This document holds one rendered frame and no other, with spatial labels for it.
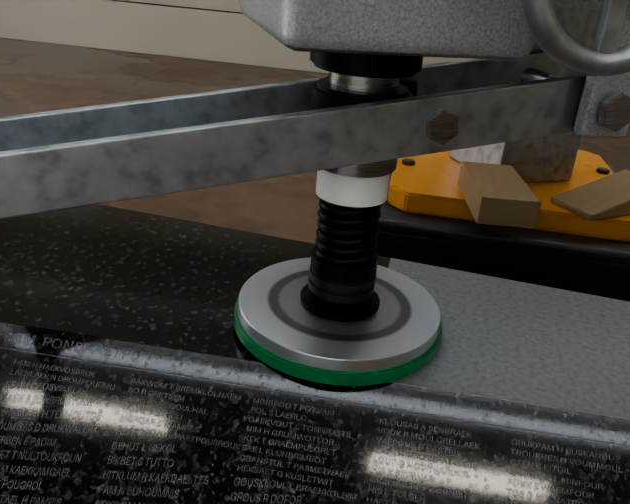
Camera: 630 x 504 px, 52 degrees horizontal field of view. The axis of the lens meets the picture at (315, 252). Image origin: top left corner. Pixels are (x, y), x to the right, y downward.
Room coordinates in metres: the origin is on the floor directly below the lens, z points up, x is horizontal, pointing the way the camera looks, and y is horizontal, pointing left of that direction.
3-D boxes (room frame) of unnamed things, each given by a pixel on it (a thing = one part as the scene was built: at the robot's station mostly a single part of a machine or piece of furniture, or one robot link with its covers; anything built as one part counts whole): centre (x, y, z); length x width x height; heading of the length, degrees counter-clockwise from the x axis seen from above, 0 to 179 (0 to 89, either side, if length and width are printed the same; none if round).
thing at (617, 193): (1.19, -0.55, 0.80); 0.20 x 0.10 x 0.05; 120
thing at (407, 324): (0.60, -0.03, 0.85); 0.21 x 0.21 x 0.01
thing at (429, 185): (1.38, -0.40, 0.76); 0.49 x 0.49 x 0.05; 82
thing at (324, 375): (0.60, -0.03, 0.85); 0.22 x 0.22 x 0.04
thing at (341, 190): (0.60, -0.03, 0.99); 0.07 x 0.07 x 0.04
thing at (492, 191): (1.14, -0.32, 0.81); 0.20 x 0.10 x 0.05; 0
